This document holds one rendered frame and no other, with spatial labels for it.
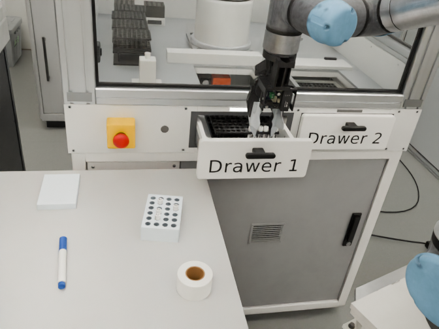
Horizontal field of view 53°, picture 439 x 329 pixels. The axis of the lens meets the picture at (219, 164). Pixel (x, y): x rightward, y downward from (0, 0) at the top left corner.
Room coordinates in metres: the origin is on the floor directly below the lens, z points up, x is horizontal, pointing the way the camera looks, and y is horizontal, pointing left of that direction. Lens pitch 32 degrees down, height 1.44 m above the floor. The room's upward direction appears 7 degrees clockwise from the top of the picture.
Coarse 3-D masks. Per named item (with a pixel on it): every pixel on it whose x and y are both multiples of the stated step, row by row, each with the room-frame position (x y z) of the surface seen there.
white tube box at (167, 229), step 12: (156, 204) 0.81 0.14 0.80; (168, 204) 0.82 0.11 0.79; (180, 204) 0.82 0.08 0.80; (144, 216) 0.76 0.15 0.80; (168, 216) 0.77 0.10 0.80; (180, 216) 0.78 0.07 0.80; (144, 228) 0.72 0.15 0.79; (156, 228) 0.73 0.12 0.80; (168, 228) 0.73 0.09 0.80; (156, 240) 0.73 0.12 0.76; (168, 240) 0.73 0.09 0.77
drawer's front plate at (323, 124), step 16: (304, 128) 1.12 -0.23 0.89; (320, 128) 1.13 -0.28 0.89; (336, 128) 1.15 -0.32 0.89; (368, 128) 1.17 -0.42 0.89; (384, 128) 1.18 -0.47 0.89; (320, 144) 1.14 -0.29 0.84; (336, 144) 1.15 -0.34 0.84; (352, 144) 1.16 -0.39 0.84; (368, 144) 1.18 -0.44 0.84; (384, 144) 1.19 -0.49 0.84
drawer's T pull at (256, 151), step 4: (256, 148) 0.93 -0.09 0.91; (260, 148) 0.94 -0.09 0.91; (256, 152) 0.91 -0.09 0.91; (260, 152) 0.92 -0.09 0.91; (264, 152) 0.92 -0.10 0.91; (268, 152) 0.92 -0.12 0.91; (272, 152) 0.92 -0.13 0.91; (248, 156) 0.90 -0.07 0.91; (252, 156) 0.90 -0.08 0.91; (256, 156) 0.90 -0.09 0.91; (260, 156) 0.90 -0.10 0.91; (264, 156) 0.91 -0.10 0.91; (268, 156) 0.91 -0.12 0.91; (272, 156) 0.91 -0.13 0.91
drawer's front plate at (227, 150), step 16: (208, 144) 0.91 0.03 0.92; (224, 144) 0.92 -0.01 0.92; (240, 144) 0.93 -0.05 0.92; (256, 144) 0.94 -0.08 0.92; (272, 144) 0.95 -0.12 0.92; (288, 144) 0.96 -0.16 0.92; (304, 144) 0.97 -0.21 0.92; (208, 160) 0.91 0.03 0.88; (224, 160) 0.92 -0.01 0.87; (240, 160) 0.93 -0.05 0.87; (256, 160) 0.94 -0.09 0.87; (272, 160) 0.95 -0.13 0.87; (288, 160) 0.96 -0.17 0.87; (304, 160) 0.97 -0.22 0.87; (208, 176) 0.91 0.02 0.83; (224, 176) 0.92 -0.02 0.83; (240, 176) 0.93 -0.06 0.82; (256, 176) 0.94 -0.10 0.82; (272, 176) 0.95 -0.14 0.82; (288, 176) 0.96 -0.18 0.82
